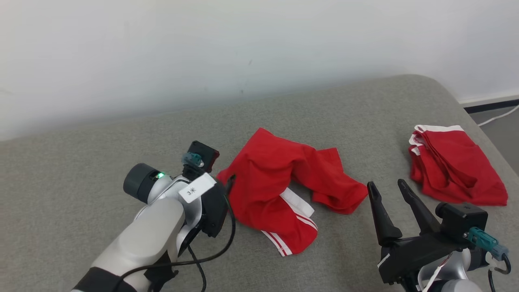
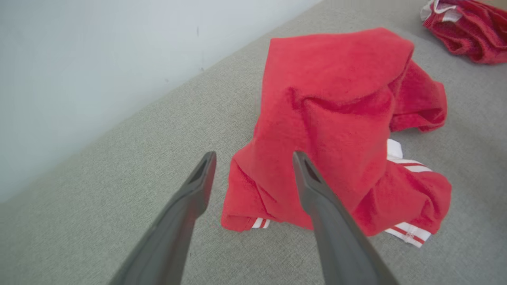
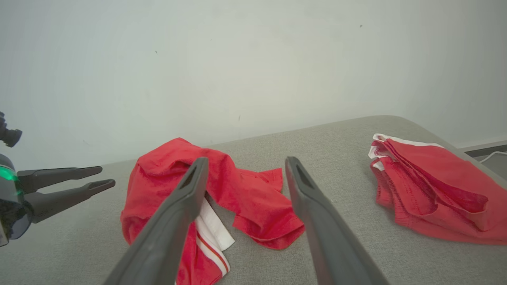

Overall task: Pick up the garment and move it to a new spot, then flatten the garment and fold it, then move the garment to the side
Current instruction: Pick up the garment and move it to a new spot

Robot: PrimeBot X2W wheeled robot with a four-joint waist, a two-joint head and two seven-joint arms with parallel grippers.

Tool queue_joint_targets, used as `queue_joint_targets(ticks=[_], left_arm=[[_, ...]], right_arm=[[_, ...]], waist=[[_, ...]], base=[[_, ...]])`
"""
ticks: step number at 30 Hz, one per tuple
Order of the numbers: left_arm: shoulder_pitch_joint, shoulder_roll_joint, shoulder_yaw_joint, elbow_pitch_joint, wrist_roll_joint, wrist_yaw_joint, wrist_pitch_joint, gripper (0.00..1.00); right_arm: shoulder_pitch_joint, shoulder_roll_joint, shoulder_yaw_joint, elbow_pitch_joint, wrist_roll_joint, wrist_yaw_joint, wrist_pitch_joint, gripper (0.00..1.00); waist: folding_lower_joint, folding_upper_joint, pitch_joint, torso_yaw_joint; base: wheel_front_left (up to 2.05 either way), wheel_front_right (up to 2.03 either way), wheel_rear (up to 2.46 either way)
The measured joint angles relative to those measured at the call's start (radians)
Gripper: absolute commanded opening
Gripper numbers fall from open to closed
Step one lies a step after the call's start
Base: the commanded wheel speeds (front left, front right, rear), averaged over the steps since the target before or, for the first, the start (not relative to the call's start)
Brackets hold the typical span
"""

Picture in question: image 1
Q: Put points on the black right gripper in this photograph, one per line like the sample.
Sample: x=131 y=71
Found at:
x=409 y=255

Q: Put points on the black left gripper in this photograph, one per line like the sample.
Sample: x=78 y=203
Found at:
x=215 y=211

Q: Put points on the red shirt with white sleeves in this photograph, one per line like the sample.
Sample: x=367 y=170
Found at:
x=267 y=178

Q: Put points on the red shorts with white stripes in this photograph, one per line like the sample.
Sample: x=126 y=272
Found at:
x=458 y=166

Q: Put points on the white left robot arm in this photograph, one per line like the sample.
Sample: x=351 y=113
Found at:
x=150 y=235

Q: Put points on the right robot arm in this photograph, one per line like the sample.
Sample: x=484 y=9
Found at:
x=458 y=271

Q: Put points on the white skirting board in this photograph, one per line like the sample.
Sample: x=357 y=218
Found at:
x=486 y=98

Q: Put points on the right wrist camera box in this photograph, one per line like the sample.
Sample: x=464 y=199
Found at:
x=464 y=219

